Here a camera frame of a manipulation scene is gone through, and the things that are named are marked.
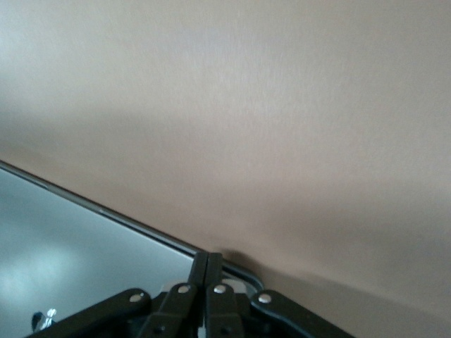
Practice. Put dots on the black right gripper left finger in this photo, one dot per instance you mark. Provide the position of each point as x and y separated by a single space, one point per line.
176 310

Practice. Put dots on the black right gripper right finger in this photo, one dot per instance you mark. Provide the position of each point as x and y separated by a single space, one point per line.
225 310

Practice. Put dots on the brown paper table cover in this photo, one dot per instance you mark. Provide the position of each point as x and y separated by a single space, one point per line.
246 105

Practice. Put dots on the grey laptop with black keyboard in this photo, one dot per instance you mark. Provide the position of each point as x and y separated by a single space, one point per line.
70 246

